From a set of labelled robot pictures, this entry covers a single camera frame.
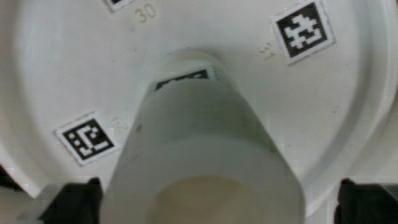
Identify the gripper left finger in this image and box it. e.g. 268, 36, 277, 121
15, 177, 104, 224

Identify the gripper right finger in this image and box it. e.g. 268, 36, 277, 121
333, 179, 398, 224

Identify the white round table top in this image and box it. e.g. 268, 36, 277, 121
0, 0, 398, 224

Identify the white cylindrical table leg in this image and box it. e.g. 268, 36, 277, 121
99, 50, 305, 224

